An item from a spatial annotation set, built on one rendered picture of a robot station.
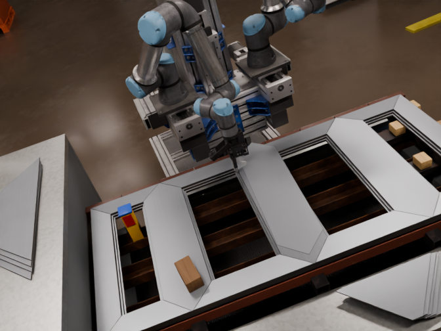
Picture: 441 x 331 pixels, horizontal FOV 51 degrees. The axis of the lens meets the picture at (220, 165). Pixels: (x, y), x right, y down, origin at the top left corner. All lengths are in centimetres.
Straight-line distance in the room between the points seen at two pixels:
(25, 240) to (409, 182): 145
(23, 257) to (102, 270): 30
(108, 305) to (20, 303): 30
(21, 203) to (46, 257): 36
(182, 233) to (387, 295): 80
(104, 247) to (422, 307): 120
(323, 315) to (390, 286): 24
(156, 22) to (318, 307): 118
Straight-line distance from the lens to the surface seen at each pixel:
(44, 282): 170
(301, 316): 166
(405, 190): 189
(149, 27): 186
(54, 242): 182
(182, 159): 337
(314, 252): 169
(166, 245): 187
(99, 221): 213
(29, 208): 201
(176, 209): 200
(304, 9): 215
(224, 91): 200
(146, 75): 213
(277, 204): 188
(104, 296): 183
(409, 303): 163
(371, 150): 207
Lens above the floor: 214
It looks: 37 degrees down
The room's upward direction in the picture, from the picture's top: 18 degrees counter-clockwise
